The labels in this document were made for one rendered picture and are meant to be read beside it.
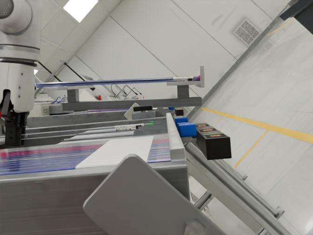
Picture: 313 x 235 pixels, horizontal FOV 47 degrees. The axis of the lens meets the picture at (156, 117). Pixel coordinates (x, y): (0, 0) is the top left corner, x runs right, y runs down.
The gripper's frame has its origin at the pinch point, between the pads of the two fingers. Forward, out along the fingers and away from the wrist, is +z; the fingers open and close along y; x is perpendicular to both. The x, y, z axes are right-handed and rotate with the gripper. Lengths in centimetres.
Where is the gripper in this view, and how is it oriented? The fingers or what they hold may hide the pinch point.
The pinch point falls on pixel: (15, 135)
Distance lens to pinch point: 82.0
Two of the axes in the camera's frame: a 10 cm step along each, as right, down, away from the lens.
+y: -0.2, 0.6, -10.0
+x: 10.0, 0.6, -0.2
